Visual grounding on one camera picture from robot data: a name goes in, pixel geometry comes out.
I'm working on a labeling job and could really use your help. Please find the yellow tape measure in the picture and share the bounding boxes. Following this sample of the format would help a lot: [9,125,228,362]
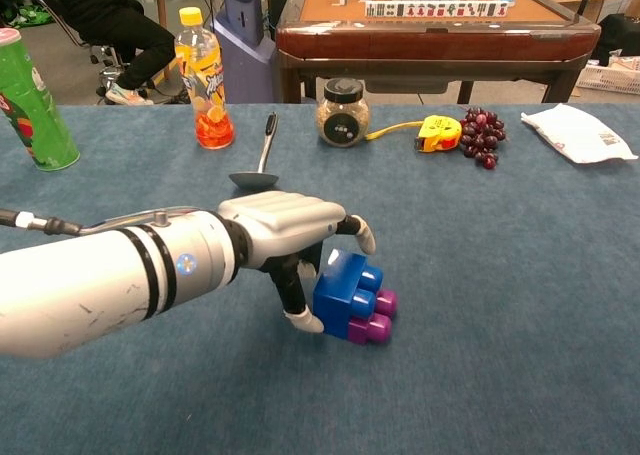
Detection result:
[366,115,462,154]

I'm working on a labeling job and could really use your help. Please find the glass jar black lid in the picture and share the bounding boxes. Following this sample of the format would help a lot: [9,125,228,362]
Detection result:
[315,77,372,149]

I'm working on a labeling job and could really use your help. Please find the metal ladle black handle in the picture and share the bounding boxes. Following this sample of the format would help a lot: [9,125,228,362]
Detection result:
[228,112,280,192]

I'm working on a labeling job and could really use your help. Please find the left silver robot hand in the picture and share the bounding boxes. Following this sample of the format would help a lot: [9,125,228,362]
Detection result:
[217,189,377,335]

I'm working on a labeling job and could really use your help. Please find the green chips can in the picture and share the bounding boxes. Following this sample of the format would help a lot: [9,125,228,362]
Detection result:
[0,27,81,172]

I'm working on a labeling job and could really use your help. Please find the office stool with wheels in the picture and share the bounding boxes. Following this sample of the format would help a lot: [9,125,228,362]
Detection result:
[89,42,134,99]

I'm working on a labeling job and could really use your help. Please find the seated person in black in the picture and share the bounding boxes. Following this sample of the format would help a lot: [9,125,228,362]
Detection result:
[37,0,176,107]

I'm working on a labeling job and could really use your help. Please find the white plastic basket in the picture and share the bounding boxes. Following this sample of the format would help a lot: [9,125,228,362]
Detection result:
[574,64,640,96]

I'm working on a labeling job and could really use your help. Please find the brown mahjong table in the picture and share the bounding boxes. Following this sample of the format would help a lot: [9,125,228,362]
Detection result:
[274,0,602,105]

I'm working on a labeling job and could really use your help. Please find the bunch of dark grapes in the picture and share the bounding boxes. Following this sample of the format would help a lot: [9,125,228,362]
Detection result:
[458,106,507,171]

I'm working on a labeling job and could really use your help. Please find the black bag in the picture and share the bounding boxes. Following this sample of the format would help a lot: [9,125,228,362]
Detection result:
[594,13,640,67]

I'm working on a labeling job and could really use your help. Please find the blue-grey machine pedestal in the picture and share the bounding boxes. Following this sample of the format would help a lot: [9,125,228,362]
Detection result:
[208,0,276,104]

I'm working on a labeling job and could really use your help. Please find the blue purple toy block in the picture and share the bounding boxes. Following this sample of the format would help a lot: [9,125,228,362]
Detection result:
[312,248,385,337]

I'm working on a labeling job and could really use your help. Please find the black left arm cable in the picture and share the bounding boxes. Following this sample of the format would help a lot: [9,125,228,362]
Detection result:
[0,208,84,237]

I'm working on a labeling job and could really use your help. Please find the blue felt table cloth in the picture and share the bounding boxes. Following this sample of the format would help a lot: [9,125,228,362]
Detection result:
[0,103,640,455]

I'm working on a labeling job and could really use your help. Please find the purple toy brick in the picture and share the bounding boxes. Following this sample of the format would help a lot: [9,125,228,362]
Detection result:
[347,288,400,347]

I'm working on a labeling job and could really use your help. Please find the orange drink bottle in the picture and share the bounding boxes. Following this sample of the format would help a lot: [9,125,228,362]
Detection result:
[173,6,236,151]

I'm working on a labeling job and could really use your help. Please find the row of mahjong tiles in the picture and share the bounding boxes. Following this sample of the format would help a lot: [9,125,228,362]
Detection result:
[364,0,510,18]

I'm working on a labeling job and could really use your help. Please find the white plastic packet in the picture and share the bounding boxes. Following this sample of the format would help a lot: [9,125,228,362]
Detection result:
[520,103,640,165]

